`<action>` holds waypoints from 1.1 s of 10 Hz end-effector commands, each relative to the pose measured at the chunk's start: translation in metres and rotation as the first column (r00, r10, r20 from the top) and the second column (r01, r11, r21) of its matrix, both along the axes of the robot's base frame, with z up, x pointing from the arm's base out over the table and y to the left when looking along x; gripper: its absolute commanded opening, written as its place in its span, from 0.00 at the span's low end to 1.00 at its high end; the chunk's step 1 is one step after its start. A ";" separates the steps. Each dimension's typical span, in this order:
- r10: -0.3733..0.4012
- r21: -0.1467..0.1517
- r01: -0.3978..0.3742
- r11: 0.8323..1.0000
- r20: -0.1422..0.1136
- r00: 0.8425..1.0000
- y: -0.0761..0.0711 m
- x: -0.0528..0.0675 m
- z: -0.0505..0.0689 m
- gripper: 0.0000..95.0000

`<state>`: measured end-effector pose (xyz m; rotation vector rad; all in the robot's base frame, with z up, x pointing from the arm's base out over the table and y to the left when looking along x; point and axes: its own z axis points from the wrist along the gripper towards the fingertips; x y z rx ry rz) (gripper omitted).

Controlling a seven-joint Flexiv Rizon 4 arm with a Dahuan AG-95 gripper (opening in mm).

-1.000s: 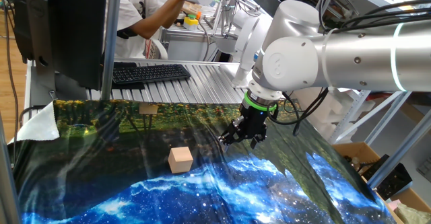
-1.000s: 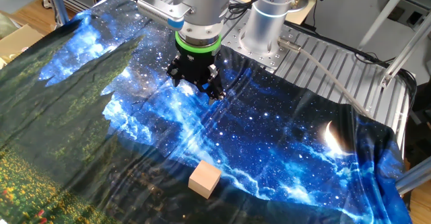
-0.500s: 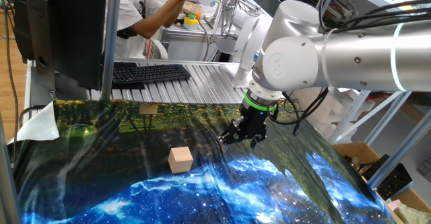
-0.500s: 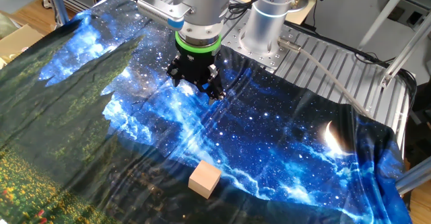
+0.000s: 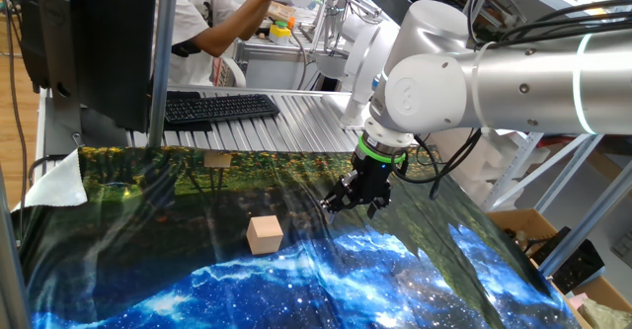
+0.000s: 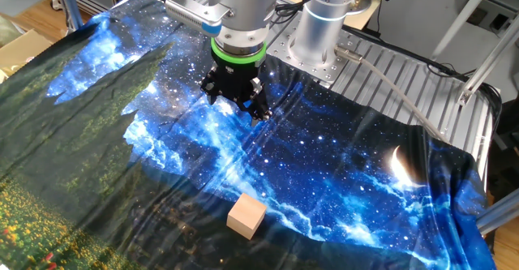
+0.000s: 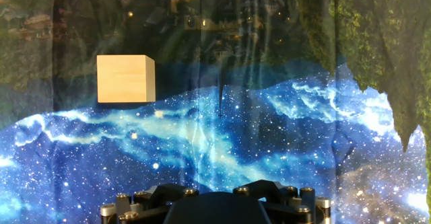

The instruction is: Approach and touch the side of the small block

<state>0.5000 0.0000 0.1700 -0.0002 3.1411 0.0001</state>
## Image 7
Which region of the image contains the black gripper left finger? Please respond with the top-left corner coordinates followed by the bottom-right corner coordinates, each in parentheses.
top-left (100, 183), bottom-right (200, 224)

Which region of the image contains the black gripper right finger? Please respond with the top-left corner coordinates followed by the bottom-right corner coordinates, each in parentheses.
top-left (232, 179), bottom-right (333, 224)

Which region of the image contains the small light wooden cube block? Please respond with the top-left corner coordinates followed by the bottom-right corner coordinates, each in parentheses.
top-left (96, 54), bottom-right (157, 104)

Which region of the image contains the galaxy and village printed cloth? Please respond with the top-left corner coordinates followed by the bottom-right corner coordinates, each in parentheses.
top-left (0, 0), bottom-right (431, 224)

